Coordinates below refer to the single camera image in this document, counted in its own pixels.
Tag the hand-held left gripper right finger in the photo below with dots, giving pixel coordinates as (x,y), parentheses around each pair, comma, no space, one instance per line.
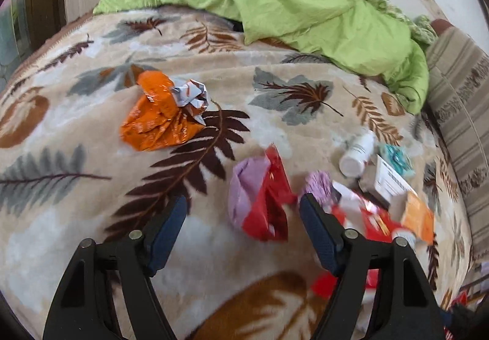
(319,235)

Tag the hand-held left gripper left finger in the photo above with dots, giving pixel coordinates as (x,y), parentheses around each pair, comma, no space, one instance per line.
(168,235)

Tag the purple paper ball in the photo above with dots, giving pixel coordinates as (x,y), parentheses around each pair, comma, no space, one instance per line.
(319,183)

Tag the red foil wrapper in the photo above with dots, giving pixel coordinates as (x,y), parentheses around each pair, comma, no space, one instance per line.
(277,191)

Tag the white medicine box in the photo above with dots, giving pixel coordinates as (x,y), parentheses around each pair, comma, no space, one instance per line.
(386,181)

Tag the lilac paper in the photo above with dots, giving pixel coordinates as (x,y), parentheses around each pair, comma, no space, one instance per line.
(244,191)

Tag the red and white snack bag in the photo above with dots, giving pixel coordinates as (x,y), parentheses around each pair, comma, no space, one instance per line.
(368,217)

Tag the white spray bottle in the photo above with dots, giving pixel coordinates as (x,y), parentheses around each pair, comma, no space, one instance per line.
(355,160)

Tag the orange packet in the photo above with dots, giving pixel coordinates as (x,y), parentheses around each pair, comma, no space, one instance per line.
(418,217)

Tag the teal tissue pack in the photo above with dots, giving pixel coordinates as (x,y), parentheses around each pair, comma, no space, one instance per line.
(399,160)

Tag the orange foil wrapper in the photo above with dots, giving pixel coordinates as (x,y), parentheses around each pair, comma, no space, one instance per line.
(152,118)

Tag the crumpled silver paper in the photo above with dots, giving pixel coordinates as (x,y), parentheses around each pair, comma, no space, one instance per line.
(191,95)

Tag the leaf-printed beige blanket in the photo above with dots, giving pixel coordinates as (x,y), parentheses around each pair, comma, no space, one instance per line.
(76,126)

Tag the striped beige pillow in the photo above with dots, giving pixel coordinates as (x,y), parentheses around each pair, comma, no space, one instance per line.
(458,95)

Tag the wooden glass-panel door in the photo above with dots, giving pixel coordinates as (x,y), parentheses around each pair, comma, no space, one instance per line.
(34,11)

